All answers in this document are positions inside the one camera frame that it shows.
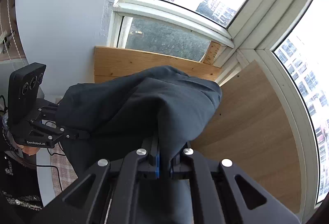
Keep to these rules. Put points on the person's black patterned sweater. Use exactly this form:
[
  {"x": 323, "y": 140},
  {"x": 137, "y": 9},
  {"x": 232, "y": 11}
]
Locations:
[{"x": 18, "y": 183}]

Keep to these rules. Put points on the pine wood board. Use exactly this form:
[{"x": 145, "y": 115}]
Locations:
[{"x": 123, "y": 62}]

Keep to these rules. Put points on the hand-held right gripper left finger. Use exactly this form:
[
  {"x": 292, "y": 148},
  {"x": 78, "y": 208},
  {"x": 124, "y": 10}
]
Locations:
[{"x": 157, "y": 165}]

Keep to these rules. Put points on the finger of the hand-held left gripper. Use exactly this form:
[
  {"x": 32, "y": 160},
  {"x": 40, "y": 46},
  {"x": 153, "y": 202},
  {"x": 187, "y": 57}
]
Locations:
[
  {"x": 47, "y": 110},
  {"x": 61, "y": 131}
]

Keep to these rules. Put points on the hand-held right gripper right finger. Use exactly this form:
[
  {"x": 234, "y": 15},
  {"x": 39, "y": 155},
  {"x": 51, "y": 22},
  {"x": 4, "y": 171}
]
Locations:
[{"x": 177, "y": 170}]

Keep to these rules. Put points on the oak wood board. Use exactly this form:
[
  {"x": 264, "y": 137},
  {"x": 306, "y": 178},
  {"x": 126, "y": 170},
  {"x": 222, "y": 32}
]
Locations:
[{"x": 244, "y": 123}]

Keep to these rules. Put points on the person's left hand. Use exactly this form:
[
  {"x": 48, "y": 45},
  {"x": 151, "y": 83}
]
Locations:
[{"x": 28, "y": 150}]

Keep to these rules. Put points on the dark grey pants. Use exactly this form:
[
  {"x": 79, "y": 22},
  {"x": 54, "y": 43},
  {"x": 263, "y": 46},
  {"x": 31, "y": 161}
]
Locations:
[{"x": 128, "y": 103}]

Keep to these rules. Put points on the person's left forearm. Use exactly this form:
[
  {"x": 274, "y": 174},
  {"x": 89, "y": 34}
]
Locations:
[{"x": 7, "y": 141}]

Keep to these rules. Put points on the pink plaid blanket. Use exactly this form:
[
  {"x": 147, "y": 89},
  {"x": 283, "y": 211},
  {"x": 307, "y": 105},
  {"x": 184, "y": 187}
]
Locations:
[{"x": 61, "y": 170}]

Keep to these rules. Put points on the white framed window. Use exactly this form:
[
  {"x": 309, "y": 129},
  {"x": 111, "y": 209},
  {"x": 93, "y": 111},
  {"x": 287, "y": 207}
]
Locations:
[{"x": 167, "y": 34}]

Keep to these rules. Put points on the wooden shelf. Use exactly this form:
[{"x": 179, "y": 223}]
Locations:
[{"x": 19, "y": 41}]

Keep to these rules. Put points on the white bed frame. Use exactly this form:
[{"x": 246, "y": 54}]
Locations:
[{"x": 43, "y": 183}]

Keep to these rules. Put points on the large window with buildings view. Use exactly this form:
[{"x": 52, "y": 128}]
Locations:
[{"x": 308, "y": 72}]

